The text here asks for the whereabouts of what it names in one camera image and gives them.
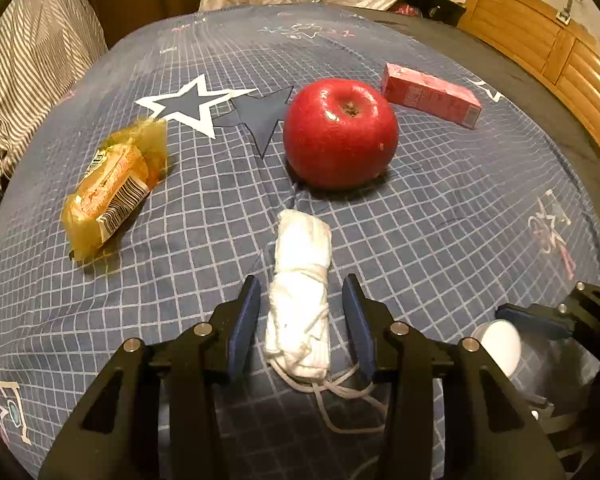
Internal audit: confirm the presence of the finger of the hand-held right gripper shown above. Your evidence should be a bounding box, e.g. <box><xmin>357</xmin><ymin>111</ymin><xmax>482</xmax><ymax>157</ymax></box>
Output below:
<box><xmin>497</xmin><ymin>302</ymin><xmax>573</xmax><ymax>341</ymax></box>
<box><xmin>560</xmin><ymin>282</ymin><xmax>600</xmax><ymax>351</ymax></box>

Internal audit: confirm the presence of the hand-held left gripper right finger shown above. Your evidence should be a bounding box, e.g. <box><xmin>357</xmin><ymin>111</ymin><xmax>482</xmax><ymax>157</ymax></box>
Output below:
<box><xmin>342</xmin><ymin>274</ymin><xmax>566</xmax><ymax>480</ymax></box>

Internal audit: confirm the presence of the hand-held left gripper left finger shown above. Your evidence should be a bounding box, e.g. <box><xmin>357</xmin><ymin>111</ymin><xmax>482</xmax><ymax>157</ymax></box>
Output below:
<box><xmin>37</xmin><ymin>275</ymin><xmax>262</xmax><ymax>480</ymax></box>

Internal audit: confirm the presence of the white face mask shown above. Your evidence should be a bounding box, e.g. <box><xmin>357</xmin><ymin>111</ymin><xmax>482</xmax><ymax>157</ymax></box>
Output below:
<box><xmin>265</xmin><ymin>209</ymin><xmax>386</xmax><ymax>433</ymax></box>

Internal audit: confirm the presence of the blue checked star bedsheet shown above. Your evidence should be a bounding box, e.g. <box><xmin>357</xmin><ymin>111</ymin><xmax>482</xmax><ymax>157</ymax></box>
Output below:
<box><xmin>0</xmin><ymin>2</ymin><xmax>600</xmax><ymax>480</ymax></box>

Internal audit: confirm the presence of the yellow snack packet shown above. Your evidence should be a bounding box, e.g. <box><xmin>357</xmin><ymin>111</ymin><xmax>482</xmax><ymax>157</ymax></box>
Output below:
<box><xmin>61</xmin><ymin>117</ymin><xmax>170</xmax><ymax>263</ymax></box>

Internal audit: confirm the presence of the red apple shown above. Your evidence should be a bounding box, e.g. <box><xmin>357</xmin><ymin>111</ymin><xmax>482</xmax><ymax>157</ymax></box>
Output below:
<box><xmin>283</xmin><ymin>78</ymin><xmax>400</xmax><ymax>191</ymax></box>

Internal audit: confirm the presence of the pink carton box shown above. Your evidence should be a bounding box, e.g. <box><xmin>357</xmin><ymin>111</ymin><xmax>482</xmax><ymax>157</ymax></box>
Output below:
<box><xmin>380</xmin><ymin>62</ymin><xmax>482</xmax><ymax>130</ymax></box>

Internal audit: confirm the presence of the wooden headboard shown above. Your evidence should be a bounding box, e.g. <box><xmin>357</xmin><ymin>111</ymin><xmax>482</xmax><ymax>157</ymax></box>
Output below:
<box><xmin>457</xmin><ymin>0</ymin><xmax>600</xmax><ymax>166</ymax></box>

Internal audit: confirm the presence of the dark side table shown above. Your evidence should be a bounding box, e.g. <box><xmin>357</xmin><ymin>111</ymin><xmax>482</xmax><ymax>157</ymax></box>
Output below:
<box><xmin>405</xmin><ymin>0</ymin><xmax>467</xmax><ymax>25</ymax></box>

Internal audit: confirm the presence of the grey striped cloth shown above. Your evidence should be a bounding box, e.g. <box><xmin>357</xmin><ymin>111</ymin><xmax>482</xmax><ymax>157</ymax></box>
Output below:
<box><xmin>0</xmin><ymin>0</ymin><xmax>108</xmax><ymax>181</ymax></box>

